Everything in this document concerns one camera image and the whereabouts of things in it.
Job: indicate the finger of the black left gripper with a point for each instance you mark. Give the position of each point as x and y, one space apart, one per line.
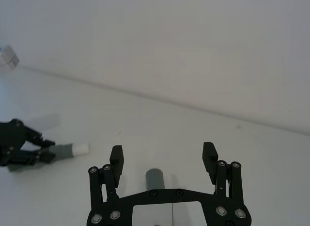
38 138
31 158

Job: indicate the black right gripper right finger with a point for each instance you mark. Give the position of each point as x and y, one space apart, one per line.
226 184

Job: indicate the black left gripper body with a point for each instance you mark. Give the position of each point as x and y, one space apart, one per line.
10 141

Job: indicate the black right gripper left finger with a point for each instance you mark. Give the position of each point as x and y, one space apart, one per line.
113 177

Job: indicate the grey and white cylinder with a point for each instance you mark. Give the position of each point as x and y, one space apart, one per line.
69 151

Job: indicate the white table cloth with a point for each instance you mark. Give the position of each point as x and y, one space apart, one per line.
169 129

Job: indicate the white box with dark print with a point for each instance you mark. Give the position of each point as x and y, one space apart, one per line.
9 57

